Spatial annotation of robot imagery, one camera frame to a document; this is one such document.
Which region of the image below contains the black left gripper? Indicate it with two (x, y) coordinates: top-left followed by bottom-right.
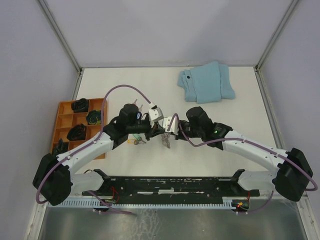
(127, 118), (166, 141)

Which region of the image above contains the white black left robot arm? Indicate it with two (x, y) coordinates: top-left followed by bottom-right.
(32, 103), (164, 206)

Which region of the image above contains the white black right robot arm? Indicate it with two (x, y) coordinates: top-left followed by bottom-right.
(177, 107), (314, 202)

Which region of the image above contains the key with green tag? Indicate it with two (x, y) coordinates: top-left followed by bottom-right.
(133, 134), (143, 142)

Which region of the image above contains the light blue folded cloth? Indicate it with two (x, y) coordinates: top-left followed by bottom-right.
(177, 61), (236, 104)

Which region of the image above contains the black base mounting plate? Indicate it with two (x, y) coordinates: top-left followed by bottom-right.
(94, 176), (260, 197)

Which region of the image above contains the orange compartment tray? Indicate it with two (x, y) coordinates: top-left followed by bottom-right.
(50, 98), (108, 155)

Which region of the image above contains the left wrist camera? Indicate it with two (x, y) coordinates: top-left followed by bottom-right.
(148, 105), (164, 123)

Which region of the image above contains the green blue coiled strap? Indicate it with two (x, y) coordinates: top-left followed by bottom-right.
(86, 109), (104, 126)

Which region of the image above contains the black coiled strap bottom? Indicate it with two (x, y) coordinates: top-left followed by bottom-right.
(66, 124), (88, 141)

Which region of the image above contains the black coiled strap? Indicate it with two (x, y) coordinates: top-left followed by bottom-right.
(71, 98), (90, 112)
(51, 139), (70, 154)
(66, 124), (88, 141)

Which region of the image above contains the black coiled strap top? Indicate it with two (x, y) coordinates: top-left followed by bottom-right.
(71, 98), (90, 112)

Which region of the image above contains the white slotted cable duct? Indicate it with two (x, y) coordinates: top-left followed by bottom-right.
(61, 197), (238, 208)

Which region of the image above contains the aluminium frame rail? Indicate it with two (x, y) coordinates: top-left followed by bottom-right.
(254, 0), (320, 179)

